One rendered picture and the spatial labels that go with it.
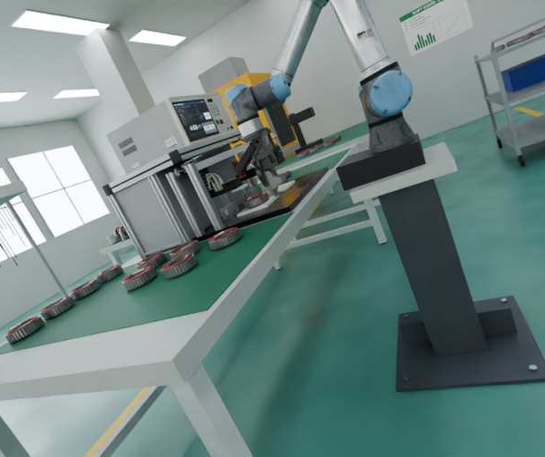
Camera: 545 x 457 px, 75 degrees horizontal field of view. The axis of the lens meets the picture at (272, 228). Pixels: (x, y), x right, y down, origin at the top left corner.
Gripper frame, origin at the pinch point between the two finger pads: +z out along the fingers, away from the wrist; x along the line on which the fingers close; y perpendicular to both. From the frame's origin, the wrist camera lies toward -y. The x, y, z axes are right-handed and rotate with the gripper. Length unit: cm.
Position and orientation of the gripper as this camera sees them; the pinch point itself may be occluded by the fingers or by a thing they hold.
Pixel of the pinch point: (273, 193)
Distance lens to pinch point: 119.6
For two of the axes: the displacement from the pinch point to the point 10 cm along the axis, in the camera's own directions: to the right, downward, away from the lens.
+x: 3.5, -3.7, 8.6
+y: 8.5, -2.7, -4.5
